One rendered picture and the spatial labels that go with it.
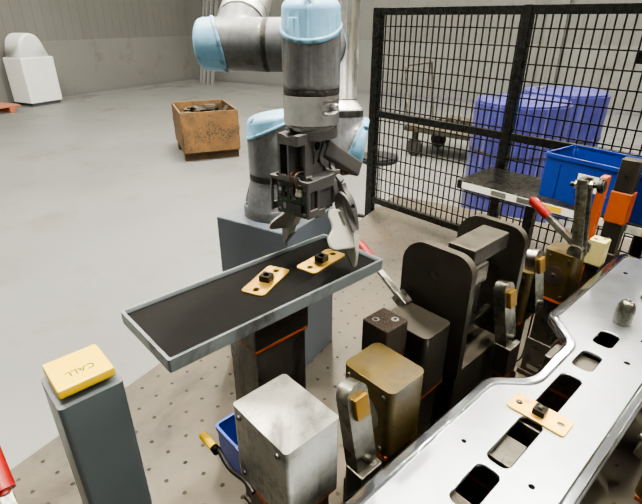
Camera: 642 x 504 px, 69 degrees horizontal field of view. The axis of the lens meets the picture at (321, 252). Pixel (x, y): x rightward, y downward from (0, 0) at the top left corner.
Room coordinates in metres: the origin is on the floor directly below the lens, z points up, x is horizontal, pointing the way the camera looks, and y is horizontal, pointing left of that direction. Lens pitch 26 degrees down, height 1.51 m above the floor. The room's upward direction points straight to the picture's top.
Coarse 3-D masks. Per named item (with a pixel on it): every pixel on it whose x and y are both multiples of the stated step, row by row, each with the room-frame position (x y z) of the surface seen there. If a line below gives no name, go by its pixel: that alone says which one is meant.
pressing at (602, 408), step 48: (624, 288) 0.86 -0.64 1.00; (576, 336) 0.69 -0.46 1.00; (624, 336) 0.69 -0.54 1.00; (480, 384) 0.56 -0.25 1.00; (528, 384) 0.56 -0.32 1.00; (624, 384) 0.56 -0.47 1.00; (432, 432) 0.47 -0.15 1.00; (480, 432) 0.47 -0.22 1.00; (576, 432) 0.47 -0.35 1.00; (624, 432) 0.48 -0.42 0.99; (384, 480) 0.39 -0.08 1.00; (432, 480) 0.39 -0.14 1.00; (528, 480) 0.39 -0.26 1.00; (576, 480) 0.40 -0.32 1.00
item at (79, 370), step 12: (84, 348) 0.45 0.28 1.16; (96, 348) 0.45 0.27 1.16; (60, 360) 0.43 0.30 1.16; (72, 360) 0.43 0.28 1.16; (84, 360) 0.43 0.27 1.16; (96, 360) 0.43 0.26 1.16; (108, 360) 0.43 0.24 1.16; (48, 372) 0.41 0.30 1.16; (60, 372) 0.41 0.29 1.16; (72, 372) 0.41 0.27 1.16; (84, 372) 0.41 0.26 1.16; (96, 372) 0.41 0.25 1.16; (108, 372) 0.41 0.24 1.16; (60, 384) 0.39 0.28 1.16; (72, 384) 0.39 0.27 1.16; (84, 384) 0.39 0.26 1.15; (60, 396) 0.38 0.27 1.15
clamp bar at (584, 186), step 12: (576, 180) 0.93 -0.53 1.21; (588, 180) 0.92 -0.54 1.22; (600, 180) 0.91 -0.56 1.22; (576, 192) 0.93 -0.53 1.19; (588, 192) 0.94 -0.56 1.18; (600, 192) 0.90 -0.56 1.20; (576, 204) 0.93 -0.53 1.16; (588, 204) 0.93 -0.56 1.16; (576, 216) 0.92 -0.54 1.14; (588, 216) 0.93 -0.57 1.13; (576, 228) 0.92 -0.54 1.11; (588, 228) 0.93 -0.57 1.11; (576, 240) 0.91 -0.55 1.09
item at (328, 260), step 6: (324, 252) 0.70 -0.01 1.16; (330, 252) 0.70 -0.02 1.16; (336, 252) 0.70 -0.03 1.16; (312, 258) 0.68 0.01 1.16; (318, 258) 0.66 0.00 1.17; (324, 258) 0.66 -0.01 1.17; (330, 258) 0.68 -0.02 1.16; (336, 258) 0.68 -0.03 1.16; (300, 264) 0.66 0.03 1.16; (306, 264) 0.66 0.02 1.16; (312, 264) 0.66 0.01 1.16; (318, 264) 0.66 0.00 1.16; (324, 264) 0.66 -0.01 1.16; (330, 264) 0.66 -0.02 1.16; (306, 270) 0.64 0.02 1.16; (312, 270) 0.64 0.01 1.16; (318, 270) 0.64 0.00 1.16
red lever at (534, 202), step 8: (536, 200) 1.00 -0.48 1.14; (536, 208) 0.99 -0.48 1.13; (544, 208) 0.98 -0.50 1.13; (544, 216) 0.97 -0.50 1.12; (552, 216) 0.97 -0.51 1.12; (552, 224) 0.96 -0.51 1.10; (560, 224) 0.96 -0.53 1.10; (560, 232) 0.95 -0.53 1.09; (568, 232) 0.94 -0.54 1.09; (568, 240) 0.93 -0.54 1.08; (584, 248) 0.92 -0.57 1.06
